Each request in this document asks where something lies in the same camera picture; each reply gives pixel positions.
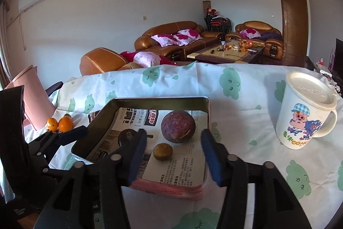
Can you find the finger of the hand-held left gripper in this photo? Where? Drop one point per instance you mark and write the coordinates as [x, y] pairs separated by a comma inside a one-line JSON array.
[[73, 134], [44, 141]]

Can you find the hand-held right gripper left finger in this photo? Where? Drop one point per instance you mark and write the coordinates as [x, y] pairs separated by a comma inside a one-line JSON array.
[[138, 154]]

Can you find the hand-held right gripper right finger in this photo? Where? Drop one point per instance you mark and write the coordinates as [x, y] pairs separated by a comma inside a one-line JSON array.
[[211, 156]]

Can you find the orange mandarin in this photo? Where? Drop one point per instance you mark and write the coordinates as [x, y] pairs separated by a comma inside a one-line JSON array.
[[52, 125], [65, 124]]

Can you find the metal tin tray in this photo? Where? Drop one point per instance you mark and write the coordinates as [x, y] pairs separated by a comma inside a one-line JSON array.
[[91, 137]]

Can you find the dark passion fruit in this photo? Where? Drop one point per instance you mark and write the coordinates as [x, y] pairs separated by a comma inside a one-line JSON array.
[[126, 137]]

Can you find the small green-brown fruit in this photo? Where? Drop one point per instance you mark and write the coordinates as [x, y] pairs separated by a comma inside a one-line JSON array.
[[162, 152]]

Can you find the pink plastic jug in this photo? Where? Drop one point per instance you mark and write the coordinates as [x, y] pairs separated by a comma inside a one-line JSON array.
[[32, 94]]

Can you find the newspaper sheet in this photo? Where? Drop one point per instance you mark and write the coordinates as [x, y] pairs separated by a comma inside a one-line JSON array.
[[174, 172]]

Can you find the white green-printed tablecloth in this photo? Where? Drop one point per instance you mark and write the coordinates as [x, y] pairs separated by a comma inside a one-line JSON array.
[[254, 164]]

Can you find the purple passion fruit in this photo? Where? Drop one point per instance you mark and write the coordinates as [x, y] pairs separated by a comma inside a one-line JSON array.
[[178, 125]]

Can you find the purple chair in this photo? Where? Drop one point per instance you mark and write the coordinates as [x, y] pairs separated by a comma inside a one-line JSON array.
[[53, 88]]

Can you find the beige curtain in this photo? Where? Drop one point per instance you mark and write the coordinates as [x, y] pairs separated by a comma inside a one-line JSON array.
[[4, 52]]

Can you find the pale pink pillow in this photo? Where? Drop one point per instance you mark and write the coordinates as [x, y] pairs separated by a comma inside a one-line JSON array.
[[146, 59]]

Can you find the wooden coffee table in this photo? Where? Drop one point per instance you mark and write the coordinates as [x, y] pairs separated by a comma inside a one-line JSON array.
[[225, 57]]

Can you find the white cartoon mug with lid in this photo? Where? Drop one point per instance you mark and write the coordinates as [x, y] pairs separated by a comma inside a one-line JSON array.
[[294, 100]]

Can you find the pink floral pillow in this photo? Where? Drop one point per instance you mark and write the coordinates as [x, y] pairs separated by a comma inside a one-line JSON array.
[[182, 39], [249, 33], [162, 40], [191, 33]]

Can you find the pile of oranges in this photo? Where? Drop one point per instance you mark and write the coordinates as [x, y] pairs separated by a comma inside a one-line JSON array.
[[245, 45]]

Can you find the long brown leather sofa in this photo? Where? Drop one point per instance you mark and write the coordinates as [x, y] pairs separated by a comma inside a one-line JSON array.
[[171, 27]]

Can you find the stack of black chairs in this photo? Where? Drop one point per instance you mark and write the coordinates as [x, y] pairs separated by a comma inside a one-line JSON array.
[[218, 25]]

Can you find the purple cloth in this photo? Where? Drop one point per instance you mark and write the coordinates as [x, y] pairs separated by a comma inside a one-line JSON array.
[[270, 36]]

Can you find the brown leather armchair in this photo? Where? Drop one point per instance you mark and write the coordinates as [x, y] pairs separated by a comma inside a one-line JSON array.
[[257, 26]]

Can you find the tall decorated scroll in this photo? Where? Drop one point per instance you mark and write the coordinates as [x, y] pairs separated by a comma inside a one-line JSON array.
[[207, 6]]

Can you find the brown wooden door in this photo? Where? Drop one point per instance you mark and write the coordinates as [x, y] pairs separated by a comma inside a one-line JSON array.
[[294, 30]]

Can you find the black television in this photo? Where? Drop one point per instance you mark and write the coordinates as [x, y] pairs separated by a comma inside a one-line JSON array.
[[339, 57]]

